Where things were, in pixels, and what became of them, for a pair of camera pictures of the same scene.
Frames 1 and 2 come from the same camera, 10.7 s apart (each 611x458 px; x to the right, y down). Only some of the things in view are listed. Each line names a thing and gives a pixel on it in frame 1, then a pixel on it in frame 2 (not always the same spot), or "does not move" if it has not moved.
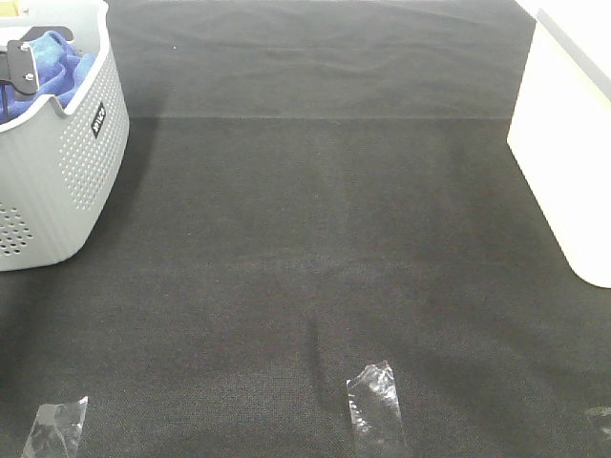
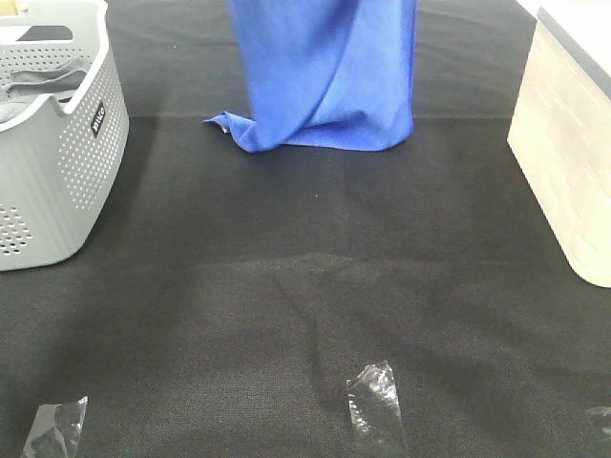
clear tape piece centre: (374, 409) does not move
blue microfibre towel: (60, 70) to (326, 73)
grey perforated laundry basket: (59, 170) does not move
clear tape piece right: (600, 418) does not move
